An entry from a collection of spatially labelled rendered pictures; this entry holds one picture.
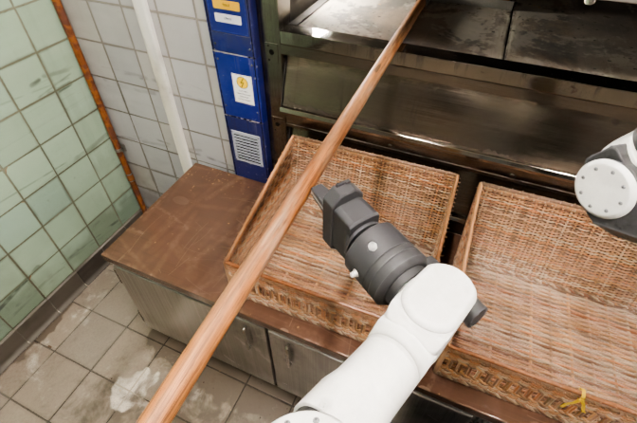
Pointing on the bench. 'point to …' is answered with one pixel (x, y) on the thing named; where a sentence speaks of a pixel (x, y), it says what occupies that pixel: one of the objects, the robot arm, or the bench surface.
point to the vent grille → (247, 148)
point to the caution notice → (243, 88)
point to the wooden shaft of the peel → (263, 248)
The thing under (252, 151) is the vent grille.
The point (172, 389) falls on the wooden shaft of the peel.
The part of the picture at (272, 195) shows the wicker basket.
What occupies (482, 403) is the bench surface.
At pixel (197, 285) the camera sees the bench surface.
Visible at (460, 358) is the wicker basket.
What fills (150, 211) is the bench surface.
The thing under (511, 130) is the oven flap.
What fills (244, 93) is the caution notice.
